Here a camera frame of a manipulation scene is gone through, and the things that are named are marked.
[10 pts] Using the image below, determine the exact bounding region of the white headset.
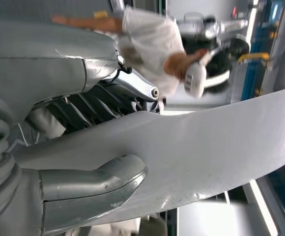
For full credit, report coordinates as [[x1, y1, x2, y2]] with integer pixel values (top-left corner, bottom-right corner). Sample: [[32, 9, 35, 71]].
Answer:
[[184, 61, 207, 99]]

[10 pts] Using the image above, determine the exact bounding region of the person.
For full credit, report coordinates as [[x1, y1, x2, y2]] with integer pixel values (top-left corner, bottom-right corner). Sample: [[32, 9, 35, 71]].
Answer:
[[51, 4, 250, 100]]

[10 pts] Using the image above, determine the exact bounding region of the blue metal shelf rack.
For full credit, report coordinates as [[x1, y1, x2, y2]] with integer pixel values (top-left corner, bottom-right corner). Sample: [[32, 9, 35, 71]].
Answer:
[[240, 0, 285, 236]]

